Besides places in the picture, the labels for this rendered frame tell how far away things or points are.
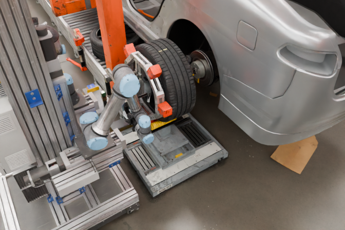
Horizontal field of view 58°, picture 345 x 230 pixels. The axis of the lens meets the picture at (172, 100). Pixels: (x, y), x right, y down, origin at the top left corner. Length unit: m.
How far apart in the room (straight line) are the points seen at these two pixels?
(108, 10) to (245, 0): 1.09
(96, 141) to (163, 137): 1.14
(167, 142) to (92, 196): 0.81
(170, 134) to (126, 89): 1.32
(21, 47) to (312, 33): 1.49
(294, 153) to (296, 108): 1.39
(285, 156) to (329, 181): 0.42
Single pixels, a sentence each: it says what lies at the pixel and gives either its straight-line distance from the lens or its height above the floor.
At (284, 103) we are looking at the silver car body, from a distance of 1.97.
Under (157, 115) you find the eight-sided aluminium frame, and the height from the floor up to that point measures 0.77.
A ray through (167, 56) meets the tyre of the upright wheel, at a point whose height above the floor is 1.16.
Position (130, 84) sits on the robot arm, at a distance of 1.72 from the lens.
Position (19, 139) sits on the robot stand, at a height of 1.00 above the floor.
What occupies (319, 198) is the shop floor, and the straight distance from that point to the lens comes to 3.10.
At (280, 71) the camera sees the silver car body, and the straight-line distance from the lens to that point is 1.87.
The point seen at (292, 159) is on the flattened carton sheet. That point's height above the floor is 0.01.
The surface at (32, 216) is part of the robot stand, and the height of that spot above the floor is 0.21.
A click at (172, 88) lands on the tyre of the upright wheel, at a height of 1.00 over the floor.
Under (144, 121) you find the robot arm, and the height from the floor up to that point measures 1.01.
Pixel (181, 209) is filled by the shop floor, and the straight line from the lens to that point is 2.77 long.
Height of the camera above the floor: 2.40
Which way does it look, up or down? 41 degrees down
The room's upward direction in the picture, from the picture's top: straight up
